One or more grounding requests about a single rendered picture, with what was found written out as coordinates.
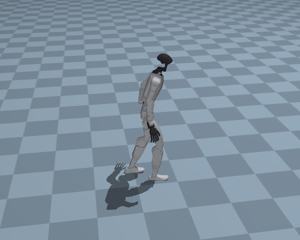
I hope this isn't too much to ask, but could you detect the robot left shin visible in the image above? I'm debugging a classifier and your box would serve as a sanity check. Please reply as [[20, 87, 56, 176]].
[[129, 143, 148, 169]]

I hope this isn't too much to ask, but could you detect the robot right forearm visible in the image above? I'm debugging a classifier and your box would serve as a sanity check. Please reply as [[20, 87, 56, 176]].
[[145, 100, 155, 126]]

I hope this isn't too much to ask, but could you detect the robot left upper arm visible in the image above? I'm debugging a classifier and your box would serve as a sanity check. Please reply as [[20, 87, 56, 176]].
[[141, 76, 149, 90]]

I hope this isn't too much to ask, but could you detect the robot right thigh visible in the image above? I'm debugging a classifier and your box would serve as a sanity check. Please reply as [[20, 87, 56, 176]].
[[142, 116, 163, 153]]

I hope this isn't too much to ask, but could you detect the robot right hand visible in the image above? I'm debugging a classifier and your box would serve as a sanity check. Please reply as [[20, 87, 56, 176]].
[[147, 122, 160, 143]]

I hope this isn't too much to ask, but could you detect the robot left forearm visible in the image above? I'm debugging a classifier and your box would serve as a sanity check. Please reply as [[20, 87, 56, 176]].
[[138, 86, 144, 104]]

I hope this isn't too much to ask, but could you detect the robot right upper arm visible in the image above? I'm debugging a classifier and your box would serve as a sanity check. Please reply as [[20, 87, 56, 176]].
[[145, 76, 161, 106]]

